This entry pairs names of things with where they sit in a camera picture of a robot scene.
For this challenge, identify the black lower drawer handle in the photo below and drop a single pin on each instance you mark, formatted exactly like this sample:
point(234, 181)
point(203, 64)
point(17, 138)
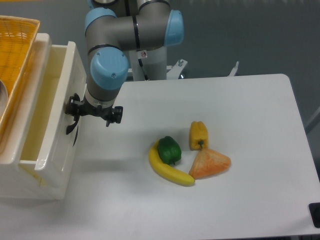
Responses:
point(75, 136)

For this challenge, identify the white drawer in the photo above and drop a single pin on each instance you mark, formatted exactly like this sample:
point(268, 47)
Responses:
point(48, 152)

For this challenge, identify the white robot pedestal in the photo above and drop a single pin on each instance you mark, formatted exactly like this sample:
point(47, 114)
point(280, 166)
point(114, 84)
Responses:
point(151, 65)

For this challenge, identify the yellow woven basket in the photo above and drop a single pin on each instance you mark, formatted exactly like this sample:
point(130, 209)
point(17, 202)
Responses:
point(17, 36)

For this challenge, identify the orange triangular sandwich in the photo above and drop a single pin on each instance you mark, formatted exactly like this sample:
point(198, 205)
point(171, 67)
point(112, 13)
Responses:
point(209, 162)

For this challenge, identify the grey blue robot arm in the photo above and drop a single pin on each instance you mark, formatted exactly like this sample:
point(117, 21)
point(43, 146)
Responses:
point(123, 37)

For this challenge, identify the white drawer cabinet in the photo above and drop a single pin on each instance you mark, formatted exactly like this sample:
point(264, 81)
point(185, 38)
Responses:
point(16, 181)

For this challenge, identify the yellow banana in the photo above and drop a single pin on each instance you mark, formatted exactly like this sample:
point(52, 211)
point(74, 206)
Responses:
point(166, 171)

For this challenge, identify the black drawer handle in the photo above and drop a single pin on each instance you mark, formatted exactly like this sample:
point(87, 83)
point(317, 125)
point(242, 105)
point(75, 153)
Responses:
point(75, 136)
point(71, 127)

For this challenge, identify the yellow bell pepper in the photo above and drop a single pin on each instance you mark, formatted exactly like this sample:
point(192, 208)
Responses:
point(198, 136)

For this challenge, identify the black top drawer handle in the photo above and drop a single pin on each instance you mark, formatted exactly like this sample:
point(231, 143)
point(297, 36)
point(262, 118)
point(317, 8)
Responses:
point(71, 127)

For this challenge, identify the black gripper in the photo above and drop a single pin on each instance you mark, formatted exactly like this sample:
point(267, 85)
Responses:
point(102, 109)

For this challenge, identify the black corner object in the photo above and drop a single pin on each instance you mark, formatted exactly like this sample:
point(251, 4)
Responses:
point(314, 209)

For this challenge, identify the green bell pepper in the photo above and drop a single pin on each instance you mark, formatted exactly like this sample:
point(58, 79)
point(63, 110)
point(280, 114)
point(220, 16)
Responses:
point(169, 150)

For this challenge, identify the metal bowl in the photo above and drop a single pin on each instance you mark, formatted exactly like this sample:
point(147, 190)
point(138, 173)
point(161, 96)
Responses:
point(4, 97)

